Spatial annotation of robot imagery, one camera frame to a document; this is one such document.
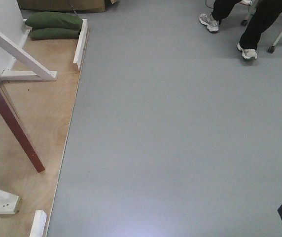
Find grey sneaker crossed leg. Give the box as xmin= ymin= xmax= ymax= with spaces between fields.
xmin=199 ymin=13 xmax=220 ymax=34

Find person black trousers legs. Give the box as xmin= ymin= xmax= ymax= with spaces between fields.
xmin=211 ymin=0 xmax=282 ymax=50

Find white wooden brace frame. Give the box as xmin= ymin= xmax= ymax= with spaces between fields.
xmin=0 ymin=31 xmax=58 ymax=81

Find white wooden edge rail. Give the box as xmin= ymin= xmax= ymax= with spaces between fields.
xmin=30 ymin=210 xmax=47 ymax=237

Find plywood base platform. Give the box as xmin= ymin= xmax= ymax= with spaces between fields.
xmin=0 ymin=39 xmax=81 ymax=237

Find open cardboard box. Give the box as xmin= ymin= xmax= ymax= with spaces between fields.
xmin=17 ymin=0 xmax=119 ymax=13

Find brown wooden door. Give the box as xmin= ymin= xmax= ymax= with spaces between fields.
xmin=0 ymin=91 xmax=45 ymax=173

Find white rail by sandbags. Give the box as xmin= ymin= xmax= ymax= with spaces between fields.
xmin=73 ymin=19 xmax=89 ymax=71

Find upper green sandbag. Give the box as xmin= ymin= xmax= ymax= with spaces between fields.
xmin=25 ymin=11 xmax=83 ymax=30

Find lower green sandbag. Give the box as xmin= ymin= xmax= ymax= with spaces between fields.
xmin=30 ymin=28 xmax=80 ymax=40

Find grey sneaker on floor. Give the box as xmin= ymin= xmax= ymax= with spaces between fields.
xmin=237 ymin=43 xmax=257 ymax=60

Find green sandbag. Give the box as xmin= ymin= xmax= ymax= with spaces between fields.
xmin=30 ymin=28 xmax=80 ymax=40
xmin=25 ymin=11 xmax=83 ymax=30

